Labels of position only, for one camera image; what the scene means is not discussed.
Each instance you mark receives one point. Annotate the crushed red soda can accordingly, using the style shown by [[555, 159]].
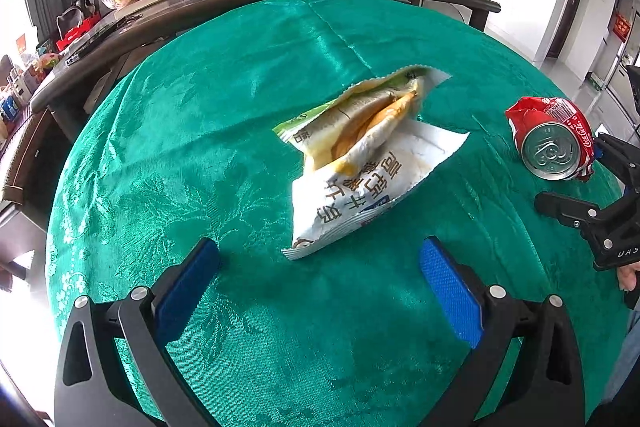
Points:
[[550, 152]]

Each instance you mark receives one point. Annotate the green tablecloth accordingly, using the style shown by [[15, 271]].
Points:
[[200, 132]]

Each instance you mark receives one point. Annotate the black flat device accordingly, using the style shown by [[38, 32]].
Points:
[[100, 32]]

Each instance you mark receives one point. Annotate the person's denim leg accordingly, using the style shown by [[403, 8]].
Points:
[[625, 367]]

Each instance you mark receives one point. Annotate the grey handbag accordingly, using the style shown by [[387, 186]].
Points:
[[75, 14]]

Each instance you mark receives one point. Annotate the white green snack wrapper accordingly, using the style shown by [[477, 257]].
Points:
[[350, 202]]

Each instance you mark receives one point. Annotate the red paper sign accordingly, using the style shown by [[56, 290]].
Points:
[[621, 26]]

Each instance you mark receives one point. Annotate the brown padded bench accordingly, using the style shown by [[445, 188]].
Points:
[[25, 157]]

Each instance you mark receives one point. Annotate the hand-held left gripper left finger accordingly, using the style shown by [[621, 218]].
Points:
[[190, 287]]

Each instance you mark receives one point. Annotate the red box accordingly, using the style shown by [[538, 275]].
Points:
[[70, 42]]

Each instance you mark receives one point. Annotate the orange white bag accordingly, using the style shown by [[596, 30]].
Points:
[[21, 46]]

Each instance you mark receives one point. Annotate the cluster of small bottles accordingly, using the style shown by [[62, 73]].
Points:
[[20, 92]]

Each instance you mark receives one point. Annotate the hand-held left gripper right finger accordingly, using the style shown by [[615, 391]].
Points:
[[450, 292]]

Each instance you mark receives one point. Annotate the person's right hand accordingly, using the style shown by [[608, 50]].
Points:
[[629, 279]]

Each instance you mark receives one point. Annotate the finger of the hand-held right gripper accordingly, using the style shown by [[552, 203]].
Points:
[[565, 209], [617, 162]]

